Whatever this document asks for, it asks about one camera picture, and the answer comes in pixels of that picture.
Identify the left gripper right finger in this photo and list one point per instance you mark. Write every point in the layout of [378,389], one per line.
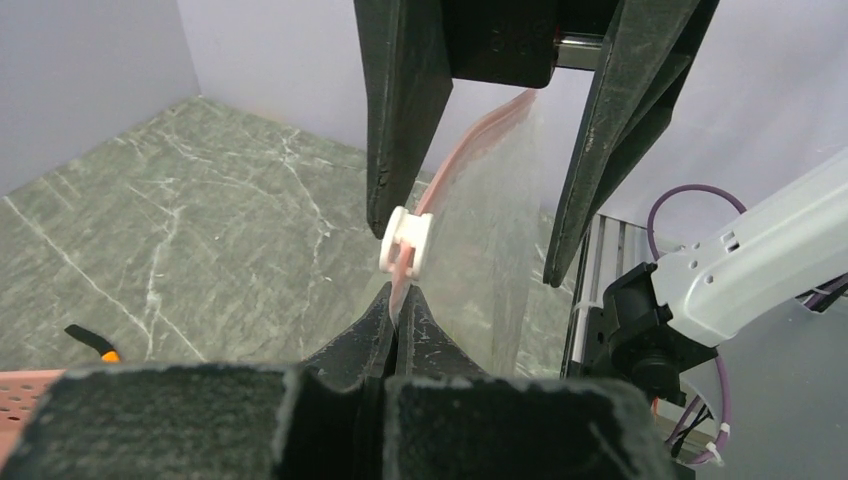
[481,427]

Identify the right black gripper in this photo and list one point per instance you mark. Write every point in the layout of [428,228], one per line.
[641,53]

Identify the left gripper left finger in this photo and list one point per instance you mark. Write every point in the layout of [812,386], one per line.
[315,419]

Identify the clear zip top bag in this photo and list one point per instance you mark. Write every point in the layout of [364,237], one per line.
[468,242]

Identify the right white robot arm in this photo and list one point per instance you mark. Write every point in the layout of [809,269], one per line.
[664,317]

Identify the black orange small tool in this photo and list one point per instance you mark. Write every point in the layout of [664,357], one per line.
[105,349]

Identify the pink perforated plastic basket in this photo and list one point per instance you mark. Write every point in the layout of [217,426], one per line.
[20,391]

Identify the aluminium frame rail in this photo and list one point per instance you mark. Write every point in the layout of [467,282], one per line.
[609,249]

